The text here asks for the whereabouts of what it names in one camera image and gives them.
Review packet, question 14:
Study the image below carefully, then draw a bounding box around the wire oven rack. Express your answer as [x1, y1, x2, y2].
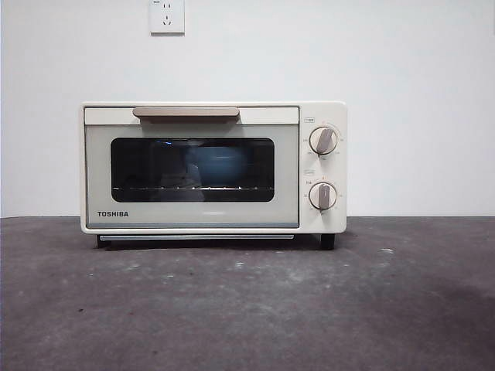
[112, 185, 274, 192]

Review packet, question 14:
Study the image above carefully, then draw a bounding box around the metal crumb tray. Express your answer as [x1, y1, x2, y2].
[98, 233, 295, 242]

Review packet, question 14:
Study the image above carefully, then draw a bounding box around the white wall socket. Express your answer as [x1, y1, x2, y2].
[149, 0, 186, 36]

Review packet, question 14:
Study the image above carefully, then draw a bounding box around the beige temperature knob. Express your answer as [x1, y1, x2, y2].
[309, 126, 340, 155]

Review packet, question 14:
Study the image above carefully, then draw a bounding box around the cream Toshiba toaster oven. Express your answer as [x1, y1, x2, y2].
[80, 100, 348, 250]

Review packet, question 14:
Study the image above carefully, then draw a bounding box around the beige timer knob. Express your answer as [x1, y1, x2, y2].
[309, 182, 337, 212]

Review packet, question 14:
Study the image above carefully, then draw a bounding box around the blue ribbed bowl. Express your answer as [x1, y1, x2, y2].
[189, 148, 254, 186]

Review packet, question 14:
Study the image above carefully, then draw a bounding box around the oven door with beige handle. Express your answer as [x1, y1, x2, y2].
[84, 106, 301, 230]

